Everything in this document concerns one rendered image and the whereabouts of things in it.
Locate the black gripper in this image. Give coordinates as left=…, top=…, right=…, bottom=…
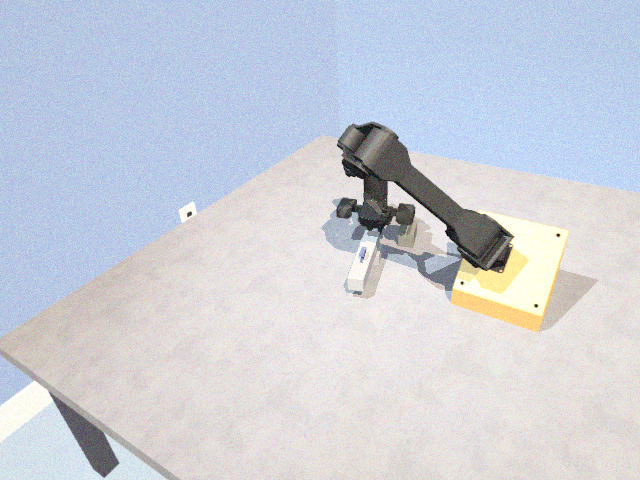
left=336, top=186, right=415, bottom=235

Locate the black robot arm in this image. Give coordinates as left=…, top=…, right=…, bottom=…
left=337, top=121, right=515, bottom=273

